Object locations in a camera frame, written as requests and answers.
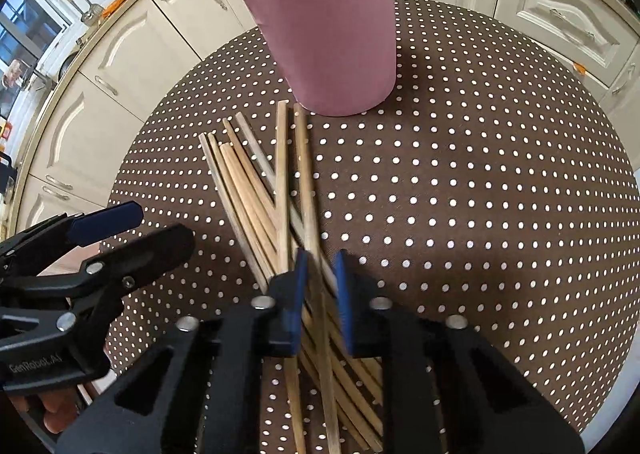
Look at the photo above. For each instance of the cream kitchen cabinets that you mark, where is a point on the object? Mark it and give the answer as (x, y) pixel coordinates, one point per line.
(125, 49)

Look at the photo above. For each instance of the pink cup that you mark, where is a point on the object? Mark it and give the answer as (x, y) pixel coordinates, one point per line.
(325, 34)

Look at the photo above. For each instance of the brown polka dot tablecloth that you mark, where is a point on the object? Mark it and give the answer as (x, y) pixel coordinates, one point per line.
(475, 184)

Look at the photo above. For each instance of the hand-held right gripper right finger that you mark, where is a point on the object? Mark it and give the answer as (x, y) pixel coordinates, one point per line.
(347, 314)

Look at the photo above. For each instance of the bunch of wooden chopsticks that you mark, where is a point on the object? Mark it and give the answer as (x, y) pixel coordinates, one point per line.
(245, 184)

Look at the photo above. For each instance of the person's left hand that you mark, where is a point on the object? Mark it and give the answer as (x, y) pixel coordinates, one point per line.
(50, 409)

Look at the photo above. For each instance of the tan wooden chopstick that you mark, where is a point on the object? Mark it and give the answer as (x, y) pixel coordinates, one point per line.
(308, 194)

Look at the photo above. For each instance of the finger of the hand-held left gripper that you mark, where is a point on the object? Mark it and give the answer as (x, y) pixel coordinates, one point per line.
(155, 251)
(107, 221)

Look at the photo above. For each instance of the kitchen window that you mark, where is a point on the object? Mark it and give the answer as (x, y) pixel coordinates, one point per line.
(25, 19)

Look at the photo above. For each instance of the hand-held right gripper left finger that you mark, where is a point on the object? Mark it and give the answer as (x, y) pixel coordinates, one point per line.
(292, 314)

